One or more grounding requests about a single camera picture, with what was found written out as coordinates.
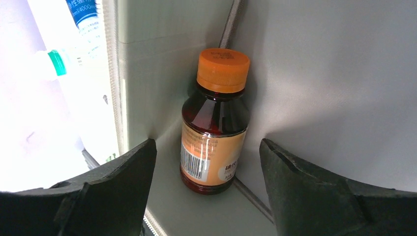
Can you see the brown bottle orange cap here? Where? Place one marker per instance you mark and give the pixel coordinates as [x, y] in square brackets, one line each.
[214, 122]

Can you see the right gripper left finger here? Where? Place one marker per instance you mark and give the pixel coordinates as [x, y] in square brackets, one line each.
[109, 200]

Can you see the grey plastic medicine box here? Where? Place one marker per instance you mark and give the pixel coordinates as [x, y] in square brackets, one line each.
[332, 81]

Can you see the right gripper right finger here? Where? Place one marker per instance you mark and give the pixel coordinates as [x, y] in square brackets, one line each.
[308, 200]

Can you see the blue white bandage roll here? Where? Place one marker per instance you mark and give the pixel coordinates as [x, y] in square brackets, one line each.
[70, 23]

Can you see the black handled medical scissors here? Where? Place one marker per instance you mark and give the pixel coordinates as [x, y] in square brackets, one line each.
[90, 161]

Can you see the white bottle green label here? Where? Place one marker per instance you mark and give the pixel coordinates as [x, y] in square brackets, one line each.
[87, 100]

